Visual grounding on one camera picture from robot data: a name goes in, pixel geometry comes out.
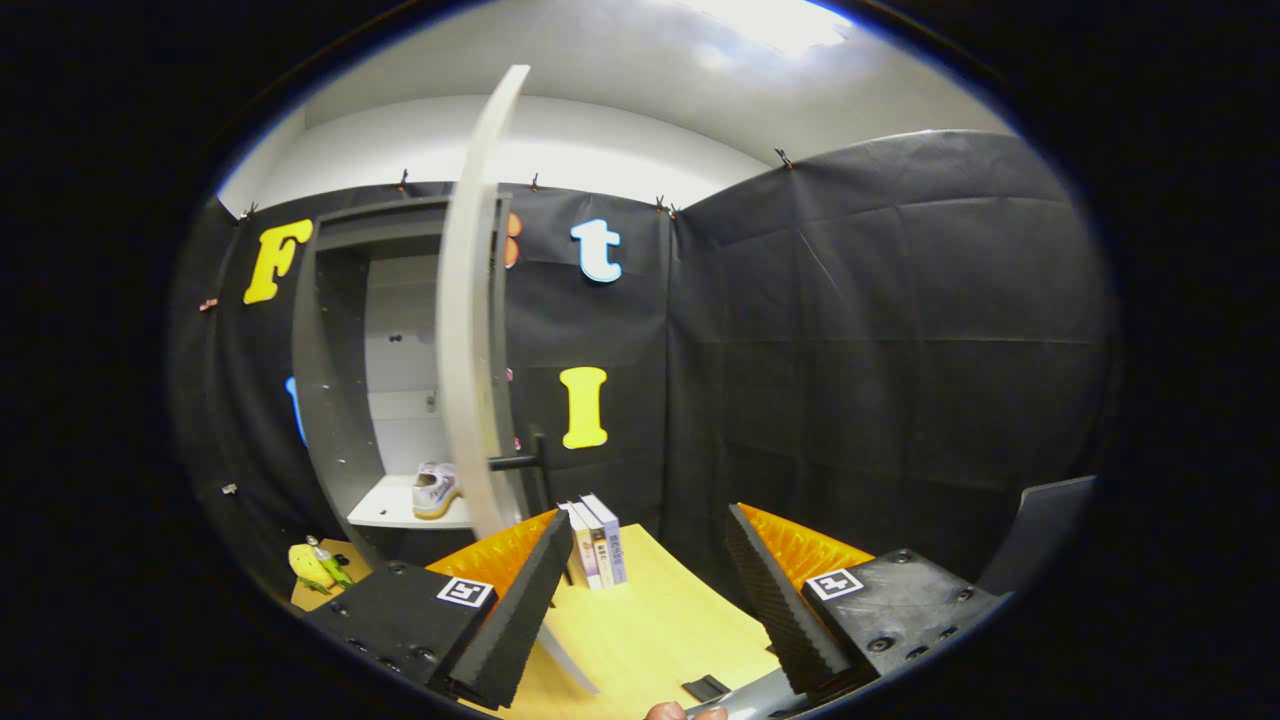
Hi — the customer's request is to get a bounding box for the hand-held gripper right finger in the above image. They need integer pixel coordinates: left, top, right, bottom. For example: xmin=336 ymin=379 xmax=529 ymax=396
xmin=722 ymin=503 xmax=1011 ymax=701

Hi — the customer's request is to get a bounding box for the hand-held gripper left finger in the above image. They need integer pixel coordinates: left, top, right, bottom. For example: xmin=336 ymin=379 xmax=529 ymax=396
xmin=303 ymin=508 xmax=576 ymax=711

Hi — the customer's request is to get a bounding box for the white canvas shoe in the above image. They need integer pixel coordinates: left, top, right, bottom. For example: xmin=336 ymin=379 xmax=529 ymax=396
xmin=412 ymin=461 xmax=464 ymax=521

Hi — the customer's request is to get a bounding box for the black door handle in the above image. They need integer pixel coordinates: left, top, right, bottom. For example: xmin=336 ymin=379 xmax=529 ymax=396
xmin=488 ymin=430 xmax=552 ymax=513

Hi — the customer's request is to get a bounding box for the dark grey shoe cabinet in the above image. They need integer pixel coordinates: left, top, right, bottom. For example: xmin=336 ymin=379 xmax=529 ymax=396
xmin=290 ymin=195 xmax=531 ymax=573

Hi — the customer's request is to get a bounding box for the beige shoe cabinet door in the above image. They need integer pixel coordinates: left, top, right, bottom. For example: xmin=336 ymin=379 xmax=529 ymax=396
xmin=437 ymin=65 xmax=601 ymax=696

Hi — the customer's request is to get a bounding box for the grey object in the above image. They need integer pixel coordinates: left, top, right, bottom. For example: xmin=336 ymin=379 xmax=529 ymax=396
xmin=690 ymin=668 xmax=803 ymax=720

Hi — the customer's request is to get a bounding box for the green label drink bottle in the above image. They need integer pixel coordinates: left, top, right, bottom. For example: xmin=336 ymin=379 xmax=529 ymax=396
xmin=306 ymin=536 xmax=354 ymax=589

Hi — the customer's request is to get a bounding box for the yellow pineapple plush toy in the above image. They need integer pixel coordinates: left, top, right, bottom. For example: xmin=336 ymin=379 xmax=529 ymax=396
xmin=288 ymin=543 xmax=337 ymax=594

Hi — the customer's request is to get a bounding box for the grey panel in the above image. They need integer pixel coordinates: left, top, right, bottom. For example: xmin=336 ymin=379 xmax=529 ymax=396
xmin=978 ymin=475 xmax=1098 ymax=598

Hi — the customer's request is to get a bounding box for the black backdrop cloth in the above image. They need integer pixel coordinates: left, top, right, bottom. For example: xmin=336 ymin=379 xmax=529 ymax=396
xmin=170 ymin=130 xmax=1116 ymax=641

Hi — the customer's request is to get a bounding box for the long ceiling light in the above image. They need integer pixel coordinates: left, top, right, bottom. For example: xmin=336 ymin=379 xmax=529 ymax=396
xmin=690 ymin=0 xmax=857 ymax=57

